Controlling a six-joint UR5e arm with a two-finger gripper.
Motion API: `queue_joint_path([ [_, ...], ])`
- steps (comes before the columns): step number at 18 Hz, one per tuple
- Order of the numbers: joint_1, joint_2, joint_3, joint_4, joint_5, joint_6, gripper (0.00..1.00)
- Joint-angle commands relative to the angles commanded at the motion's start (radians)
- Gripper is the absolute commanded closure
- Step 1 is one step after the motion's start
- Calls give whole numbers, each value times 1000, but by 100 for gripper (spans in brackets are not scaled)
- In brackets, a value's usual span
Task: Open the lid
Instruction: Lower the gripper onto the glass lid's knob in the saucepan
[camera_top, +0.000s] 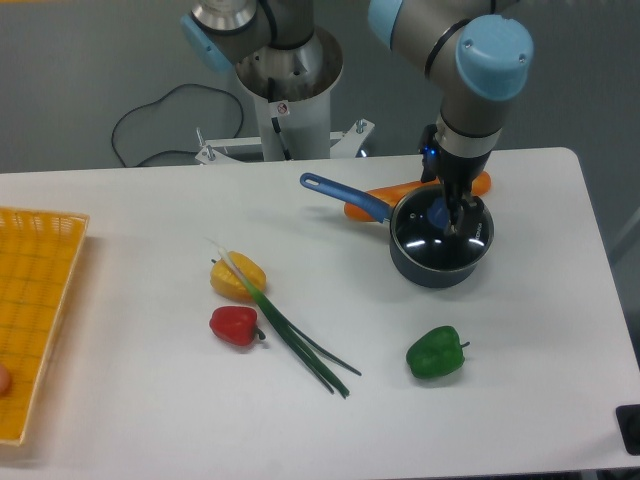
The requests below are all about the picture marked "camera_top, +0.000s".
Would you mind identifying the yellow bell pepper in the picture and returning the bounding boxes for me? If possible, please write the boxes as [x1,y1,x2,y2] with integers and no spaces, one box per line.
[210,251,267,302]

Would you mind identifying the green bell pepper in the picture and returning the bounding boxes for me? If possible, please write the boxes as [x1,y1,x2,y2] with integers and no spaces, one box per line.
[405,326,470,380]

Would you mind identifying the glass lid blue knob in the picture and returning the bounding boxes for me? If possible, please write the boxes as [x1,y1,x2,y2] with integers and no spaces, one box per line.
[390,186,494,272]

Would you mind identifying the orange carrot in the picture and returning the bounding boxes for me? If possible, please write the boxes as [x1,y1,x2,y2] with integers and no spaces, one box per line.
[343,172,492,222]

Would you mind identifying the pink object in basket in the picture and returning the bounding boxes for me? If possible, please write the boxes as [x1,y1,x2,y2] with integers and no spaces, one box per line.
[0,364,12,396]

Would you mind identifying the yellow woven basket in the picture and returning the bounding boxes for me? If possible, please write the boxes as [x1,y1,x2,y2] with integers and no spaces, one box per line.
[1,207,90,446]

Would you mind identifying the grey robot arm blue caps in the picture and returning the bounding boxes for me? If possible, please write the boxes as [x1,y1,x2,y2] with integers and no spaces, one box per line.
[180,1,534,234]

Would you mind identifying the red bell pepper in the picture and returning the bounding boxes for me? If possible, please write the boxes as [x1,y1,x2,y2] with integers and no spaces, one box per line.
[209,306,266,347]

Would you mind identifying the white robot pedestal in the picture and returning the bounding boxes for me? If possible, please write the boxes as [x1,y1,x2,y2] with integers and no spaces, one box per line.
[194,27,376,165]

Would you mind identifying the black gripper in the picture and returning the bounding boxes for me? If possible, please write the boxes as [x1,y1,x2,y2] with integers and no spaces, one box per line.
[419,124,492,235]

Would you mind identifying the green onion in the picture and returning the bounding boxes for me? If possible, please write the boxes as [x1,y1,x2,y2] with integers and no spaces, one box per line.
[212,242,361,399]

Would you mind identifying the black floor cable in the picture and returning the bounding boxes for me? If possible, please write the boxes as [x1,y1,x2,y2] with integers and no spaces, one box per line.
[110,82,245,168]

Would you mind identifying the dark blue saucepan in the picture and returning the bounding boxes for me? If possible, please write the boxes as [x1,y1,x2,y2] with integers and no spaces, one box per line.
[300,173,494,289]

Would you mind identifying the black corner object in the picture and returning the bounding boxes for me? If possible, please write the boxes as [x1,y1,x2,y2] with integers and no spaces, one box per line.
[615,404,640,456]

